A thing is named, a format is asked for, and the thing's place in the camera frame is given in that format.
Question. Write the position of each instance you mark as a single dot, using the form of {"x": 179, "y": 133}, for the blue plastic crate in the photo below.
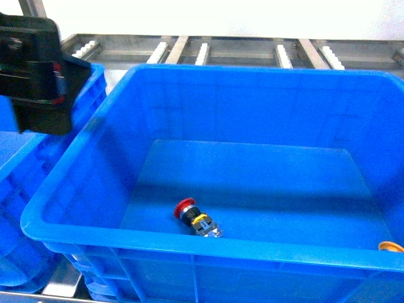
{"x": 221, "y": 189}
{"x": 26, "y": 161}

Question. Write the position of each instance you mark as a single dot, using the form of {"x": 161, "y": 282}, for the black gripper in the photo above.
{"x": 38, "y": 79}

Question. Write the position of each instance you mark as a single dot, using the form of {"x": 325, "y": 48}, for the red push button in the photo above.
{"x": 191, "y": 216}

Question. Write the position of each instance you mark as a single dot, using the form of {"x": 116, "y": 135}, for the metal roller rack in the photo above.
{"x": 205, "y": 53}

